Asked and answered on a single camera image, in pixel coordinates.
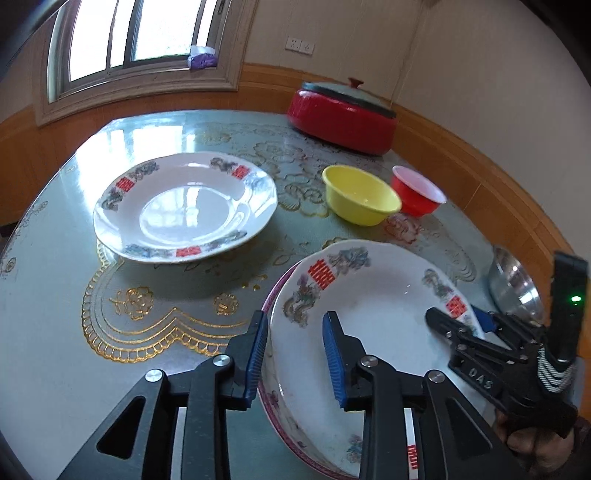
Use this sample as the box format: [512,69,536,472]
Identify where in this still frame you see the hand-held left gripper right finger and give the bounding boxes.
[322,311,532,480]

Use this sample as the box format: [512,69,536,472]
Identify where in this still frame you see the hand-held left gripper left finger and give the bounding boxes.
[58,310,269,480]

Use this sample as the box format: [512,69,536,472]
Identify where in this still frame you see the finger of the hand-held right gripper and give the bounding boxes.
[425,307,490,354]
[472,308,548,352]

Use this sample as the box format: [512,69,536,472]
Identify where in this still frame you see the stainless steel bowl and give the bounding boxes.
[488,246,544,326]

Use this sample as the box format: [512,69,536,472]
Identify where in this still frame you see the pink rimmed floral plate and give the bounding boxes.
[257,262,363,480]

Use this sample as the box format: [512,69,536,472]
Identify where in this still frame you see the white dragon print plate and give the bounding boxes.
[93,152,278,265]
[269,239,490,480]

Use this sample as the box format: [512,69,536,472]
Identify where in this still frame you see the red plastic bowl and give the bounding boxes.
[390,165,448,217]

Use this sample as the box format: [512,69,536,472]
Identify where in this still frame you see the yellow plastic bowl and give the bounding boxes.
[322,165,402,227]

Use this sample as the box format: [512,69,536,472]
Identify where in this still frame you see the person's right hand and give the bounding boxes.
[495,408,575,468]

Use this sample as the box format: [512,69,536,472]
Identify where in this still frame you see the teal floral tablecloth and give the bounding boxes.
[0,109,568,480]

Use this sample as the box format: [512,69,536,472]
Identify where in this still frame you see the red electric pot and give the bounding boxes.
[286,88,397,156]

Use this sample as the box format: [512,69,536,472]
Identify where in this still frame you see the grey pot lid red knob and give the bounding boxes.
[301,78,399,119]

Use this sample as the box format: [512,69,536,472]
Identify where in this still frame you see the purple and white bag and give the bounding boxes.
[187,45,219,71]

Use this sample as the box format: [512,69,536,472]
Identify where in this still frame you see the striped wrist strap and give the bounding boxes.
[537,347,576,394]

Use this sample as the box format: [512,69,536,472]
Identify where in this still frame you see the window with grey frame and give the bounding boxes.
[34,0,243,127]

